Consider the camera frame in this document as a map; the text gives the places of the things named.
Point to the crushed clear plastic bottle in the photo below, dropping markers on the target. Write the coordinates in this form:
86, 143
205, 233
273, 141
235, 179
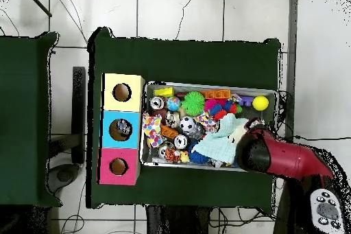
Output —
124, 127

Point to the mint green cloth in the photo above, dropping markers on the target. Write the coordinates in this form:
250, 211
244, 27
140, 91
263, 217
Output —
219, 146

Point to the cream cloth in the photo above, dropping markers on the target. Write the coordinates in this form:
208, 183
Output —
238, 133

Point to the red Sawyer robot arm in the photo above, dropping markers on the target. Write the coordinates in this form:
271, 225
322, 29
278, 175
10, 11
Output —
288, 157

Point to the wooden box with three holes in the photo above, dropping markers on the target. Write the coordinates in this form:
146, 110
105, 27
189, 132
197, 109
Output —
123, 103

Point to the shallow mesh bin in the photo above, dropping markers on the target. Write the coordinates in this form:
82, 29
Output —
270, 113

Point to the small soccer ball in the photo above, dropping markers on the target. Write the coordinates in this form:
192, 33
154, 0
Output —
187, 124

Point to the green fuzzy ball with eyes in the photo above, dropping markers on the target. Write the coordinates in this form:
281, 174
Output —
193, 103

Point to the crushed can with silver end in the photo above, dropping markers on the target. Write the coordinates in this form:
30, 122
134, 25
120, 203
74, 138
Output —
157, 103

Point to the colourful patterned cloth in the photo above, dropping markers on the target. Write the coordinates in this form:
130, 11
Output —
152, 129
207, 122

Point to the orange tiger plush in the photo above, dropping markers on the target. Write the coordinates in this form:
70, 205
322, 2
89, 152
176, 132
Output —
171, 155

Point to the orange plastic brick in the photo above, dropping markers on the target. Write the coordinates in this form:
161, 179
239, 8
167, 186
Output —
216, 94

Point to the yellow ball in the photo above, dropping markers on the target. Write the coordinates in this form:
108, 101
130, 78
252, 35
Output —
260, 103

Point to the black panel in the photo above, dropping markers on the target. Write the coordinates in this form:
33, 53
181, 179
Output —
78, 113

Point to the black rod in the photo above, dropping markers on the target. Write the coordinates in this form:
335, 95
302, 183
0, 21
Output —
38, 2

